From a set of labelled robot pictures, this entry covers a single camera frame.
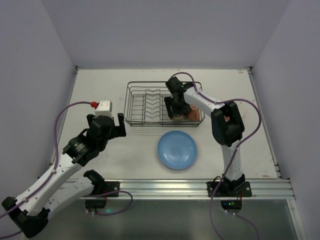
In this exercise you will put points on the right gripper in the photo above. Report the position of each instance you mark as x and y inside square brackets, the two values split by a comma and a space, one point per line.
[169, 107]

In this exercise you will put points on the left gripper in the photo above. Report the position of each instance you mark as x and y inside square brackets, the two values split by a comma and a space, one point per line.
[120, 125]

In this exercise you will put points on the speckled grey cup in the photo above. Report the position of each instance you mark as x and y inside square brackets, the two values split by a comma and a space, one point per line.
[178, 117]

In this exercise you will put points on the pink cup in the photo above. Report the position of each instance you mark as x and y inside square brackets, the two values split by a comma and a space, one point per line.
[194, 114]

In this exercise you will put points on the blue plate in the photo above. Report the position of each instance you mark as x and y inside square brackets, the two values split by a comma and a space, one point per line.
[177, 150]

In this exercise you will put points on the orange white bowl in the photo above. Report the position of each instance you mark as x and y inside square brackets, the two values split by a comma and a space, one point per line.
[240, 108]

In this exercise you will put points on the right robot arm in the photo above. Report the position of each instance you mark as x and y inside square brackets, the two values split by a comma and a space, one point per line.
[226, 124]

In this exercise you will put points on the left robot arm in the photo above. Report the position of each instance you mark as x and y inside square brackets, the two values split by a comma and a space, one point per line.
[32, 209]

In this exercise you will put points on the black wire dish rack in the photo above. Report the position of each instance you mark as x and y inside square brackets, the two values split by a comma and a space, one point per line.
[145, 106]

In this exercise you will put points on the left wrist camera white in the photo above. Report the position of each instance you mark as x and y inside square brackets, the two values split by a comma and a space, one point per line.
[104, 108]

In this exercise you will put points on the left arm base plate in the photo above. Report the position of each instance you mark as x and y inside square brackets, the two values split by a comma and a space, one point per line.
[106, 189]

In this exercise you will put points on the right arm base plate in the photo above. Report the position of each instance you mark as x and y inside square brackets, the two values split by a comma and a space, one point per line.
[247, 188]

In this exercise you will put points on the aluminium rail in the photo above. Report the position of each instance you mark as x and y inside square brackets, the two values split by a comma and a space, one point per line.
[177, 189]

